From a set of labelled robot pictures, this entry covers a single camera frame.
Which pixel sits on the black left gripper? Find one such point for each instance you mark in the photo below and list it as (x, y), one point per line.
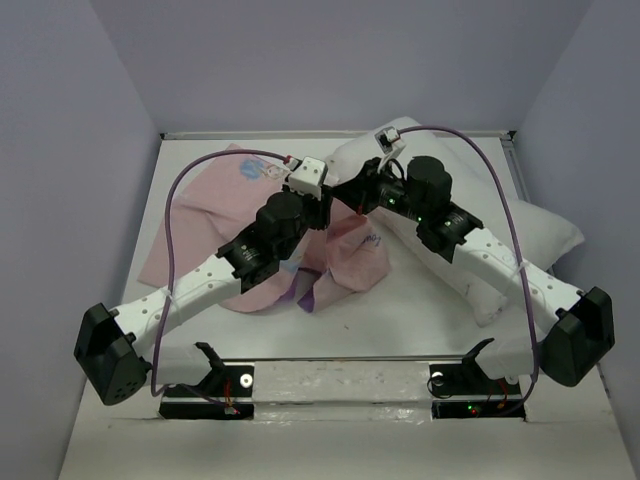
(319, 208)

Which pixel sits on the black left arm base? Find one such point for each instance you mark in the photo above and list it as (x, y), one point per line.
(223, 393)

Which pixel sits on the aluminium table rail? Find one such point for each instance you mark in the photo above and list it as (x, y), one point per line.
(311, 134)
(508, 146)

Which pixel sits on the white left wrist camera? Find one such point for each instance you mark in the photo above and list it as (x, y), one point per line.
(308, 177)

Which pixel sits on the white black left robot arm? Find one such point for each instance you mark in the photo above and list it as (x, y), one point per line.
(118, 348)

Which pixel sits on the white pillow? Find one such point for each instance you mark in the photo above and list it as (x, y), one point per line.
(544, 237)

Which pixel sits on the aluminium right table rail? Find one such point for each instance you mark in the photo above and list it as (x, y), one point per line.
(508, 146)

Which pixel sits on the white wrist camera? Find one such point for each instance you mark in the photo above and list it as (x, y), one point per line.
(389, 139)
(308, 177)

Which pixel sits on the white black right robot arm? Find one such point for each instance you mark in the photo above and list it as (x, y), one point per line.
(571, 330)

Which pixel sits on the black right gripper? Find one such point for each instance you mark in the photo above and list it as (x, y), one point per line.
(357, 194)

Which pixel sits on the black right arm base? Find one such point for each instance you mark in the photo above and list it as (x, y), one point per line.
(461, 390)

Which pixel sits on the aluminium back table rail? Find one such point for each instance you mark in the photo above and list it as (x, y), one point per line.
(311, 134)

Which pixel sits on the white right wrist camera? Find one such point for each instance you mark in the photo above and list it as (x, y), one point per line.
(389, 139)

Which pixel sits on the pink printed pillowcase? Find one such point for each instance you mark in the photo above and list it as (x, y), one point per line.
(348, 257)

